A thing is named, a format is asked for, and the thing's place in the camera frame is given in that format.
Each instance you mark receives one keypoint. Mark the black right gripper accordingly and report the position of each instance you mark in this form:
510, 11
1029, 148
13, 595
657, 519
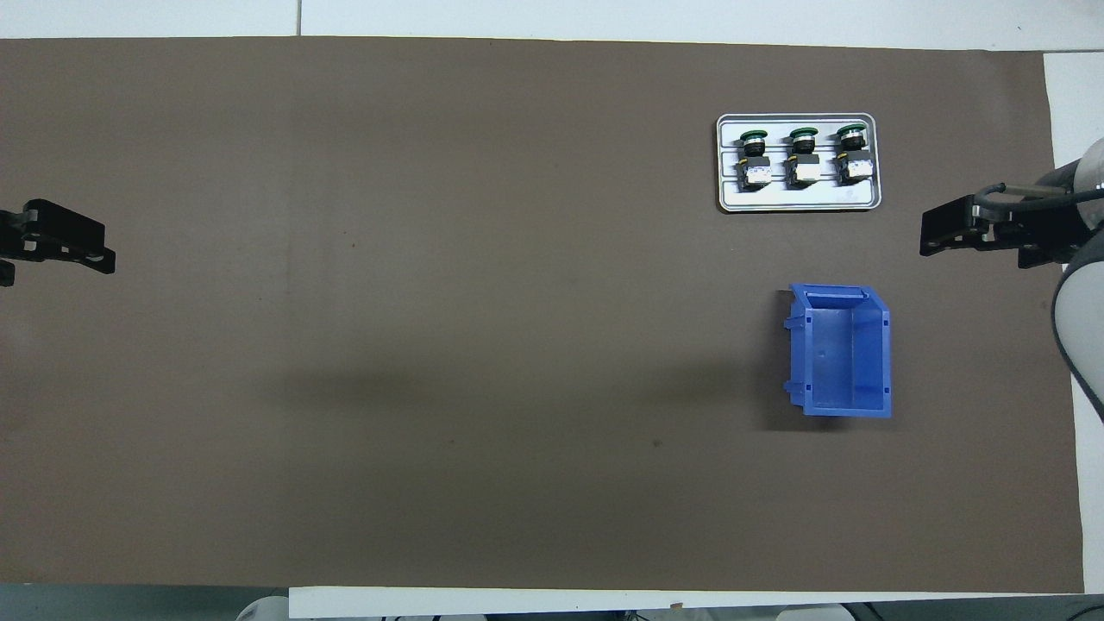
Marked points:
1035, 231

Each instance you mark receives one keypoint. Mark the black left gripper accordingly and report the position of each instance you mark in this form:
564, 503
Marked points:
10, 235

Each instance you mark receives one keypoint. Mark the green push button switch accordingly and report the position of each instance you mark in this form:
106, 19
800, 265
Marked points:
852, 166
804, 172
755, 172

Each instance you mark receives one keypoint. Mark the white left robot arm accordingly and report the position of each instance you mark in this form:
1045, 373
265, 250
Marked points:
263, 611

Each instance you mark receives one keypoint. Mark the blue plastic bin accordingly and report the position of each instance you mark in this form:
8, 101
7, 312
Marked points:
841, 354

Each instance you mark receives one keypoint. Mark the silver metal tray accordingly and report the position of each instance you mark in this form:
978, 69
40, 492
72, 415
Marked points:
802, 198

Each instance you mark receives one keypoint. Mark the brown table mat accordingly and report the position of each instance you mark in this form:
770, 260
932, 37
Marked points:
431, 345

